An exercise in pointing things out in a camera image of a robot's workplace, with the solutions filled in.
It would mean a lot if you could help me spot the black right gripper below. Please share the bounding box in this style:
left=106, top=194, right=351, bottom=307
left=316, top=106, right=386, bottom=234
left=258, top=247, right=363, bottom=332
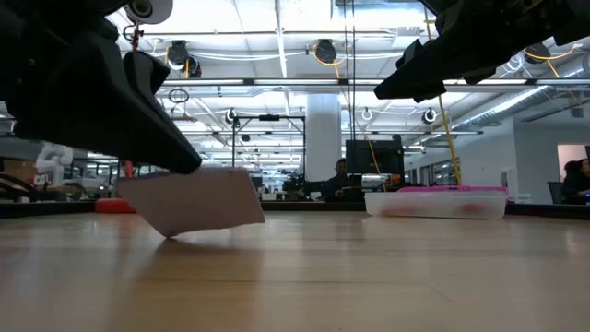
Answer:
left=373, top=0, right=590, bottom=103

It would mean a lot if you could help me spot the white building column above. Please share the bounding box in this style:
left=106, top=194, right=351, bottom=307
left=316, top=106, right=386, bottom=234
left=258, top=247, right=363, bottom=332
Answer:
left=306, top=94, right=343, bottom=182

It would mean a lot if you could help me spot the clear pencil box pink lid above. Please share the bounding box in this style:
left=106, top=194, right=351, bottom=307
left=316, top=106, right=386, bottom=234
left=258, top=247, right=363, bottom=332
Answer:
left=363, top=184, right=509, bottom=220

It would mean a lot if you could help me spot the yellow cable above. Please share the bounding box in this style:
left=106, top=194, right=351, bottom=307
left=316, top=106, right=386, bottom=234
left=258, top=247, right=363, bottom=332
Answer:
left=422, top=0, right=463, bottom=186

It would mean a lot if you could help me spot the lavender sticky note pad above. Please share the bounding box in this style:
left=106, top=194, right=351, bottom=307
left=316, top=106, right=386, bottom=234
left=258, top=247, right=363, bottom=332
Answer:
left=117, top=165, right=267, bottom=239

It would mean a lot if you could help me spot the person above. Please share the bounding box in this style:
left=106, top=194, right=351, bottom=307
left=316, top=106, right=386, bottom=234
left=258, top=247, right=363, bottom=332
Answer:
left=560, top=158, right=590, bottom=205
left=321, top=158, right=354, bottom=203

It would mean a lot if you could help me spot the black monitor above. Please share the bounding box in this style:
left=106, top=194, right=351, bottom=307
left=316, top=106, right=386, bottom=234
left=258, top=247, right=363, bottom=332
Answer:
left=345, top=139, right=406, bottom=176

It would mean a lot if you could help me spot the black background frame rig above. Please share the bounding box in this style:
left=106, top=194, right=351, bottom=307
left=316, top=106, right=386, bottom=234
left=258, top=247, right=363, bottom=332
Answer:
left=231, top=113, right=307, bottom=181

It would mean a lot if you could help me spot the red desk lamp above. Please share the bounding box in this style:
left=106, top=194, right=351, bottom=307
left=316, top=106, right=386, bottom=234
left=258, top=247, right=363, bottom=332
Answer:
left=95, top=0, right=175, bottom=214

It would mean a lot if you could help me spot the black aluminium table frame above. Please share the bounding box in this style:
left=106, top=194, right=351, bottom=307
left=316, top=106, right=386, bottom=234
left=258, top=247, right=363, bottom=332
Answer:
left=0, top=200, right=590, bottom=219

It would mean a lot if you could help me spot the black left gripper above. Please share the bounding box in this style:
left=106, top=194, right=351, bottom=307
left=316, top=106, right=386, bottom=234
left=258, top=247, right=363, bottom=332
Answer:
left=0, top=0, right=203, bottom=175

